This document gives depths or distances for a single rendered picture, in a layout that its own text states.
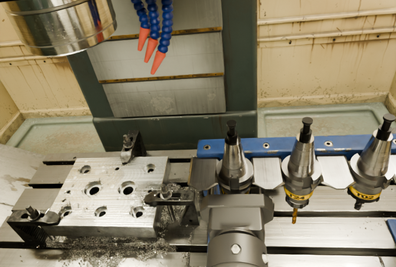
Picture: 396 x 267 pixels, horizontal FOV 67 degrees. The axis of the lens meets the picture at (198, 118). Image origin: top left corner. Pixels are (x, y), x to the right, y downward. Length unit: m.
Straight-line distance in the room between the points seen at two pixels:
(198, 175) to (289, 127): 1.09
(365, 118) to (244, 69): 0.81
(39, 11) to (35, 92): 1.43
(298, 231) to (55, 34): 0.69
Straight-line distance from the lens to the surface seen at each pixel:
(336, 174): 0.55
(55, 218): 0.87
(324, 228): 0.86
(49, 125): 1.97
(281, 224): 0.85
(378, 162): 0.53
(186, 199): 0.77
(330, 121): 1.65
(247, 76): 1.12
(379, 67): 1.67
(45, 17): 0.50
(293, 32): 1.45
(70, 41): 0.51
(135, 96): 1.18
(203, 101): 1.14
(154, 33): 0.49
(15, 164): 1.58
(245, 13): 1.01
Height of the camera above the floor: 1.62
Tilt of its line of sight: 39 degrees down
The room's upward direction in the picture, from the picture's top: 9 degrees counter-clockwise
